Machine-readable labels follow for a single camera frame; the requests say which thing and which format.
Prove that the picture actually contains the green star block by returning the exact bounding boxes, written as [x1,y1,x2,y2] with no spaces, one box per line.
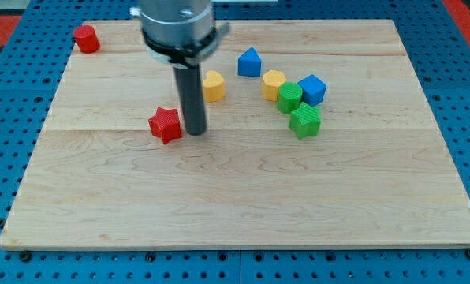
[289,102,322,140]

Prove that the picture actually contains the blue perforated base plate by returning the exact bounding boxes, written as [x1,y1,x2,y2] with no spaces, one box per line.
[0,1,470,283]

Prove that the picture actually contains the blue triangle block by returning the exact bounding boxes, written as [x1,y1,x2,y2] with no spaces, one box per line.
[237,47,262,77]

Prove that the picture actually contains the yellow heart block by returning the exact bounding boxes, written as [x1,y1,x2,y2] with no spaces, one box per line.
[203,70,226,103]

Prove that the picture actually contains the wooden board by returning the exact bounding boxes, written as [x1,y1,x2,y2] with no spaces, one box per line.
[0,20,470,251]

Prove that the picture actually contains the yellow hexagon block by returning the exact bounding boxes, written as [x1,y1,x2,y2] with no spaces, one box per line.
[261,69,287,102]

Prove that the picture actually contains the blue cube block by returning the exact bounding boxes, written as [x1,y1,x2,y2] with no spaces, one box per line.
[298,74,327,107]

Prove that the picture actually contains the red star block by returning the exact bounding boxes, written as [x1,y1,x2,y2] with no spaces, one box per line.
[148,107,182,144]

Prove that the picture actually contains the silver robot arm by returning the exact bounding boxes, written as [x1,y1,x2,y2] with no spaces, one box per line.
[129,0,230,136]

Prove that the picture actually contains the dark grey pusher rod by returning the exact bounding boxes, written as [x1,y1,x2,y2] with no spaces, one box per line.
[173,65,207,136]

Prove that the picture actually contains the red cylinder block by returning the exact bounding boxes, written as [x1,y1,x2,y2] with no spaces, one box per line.
[73,24,100,54]

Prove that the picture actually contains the green cylinder block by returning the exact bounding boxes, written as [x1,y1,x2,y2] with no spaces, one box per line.
[277,82,303,114]

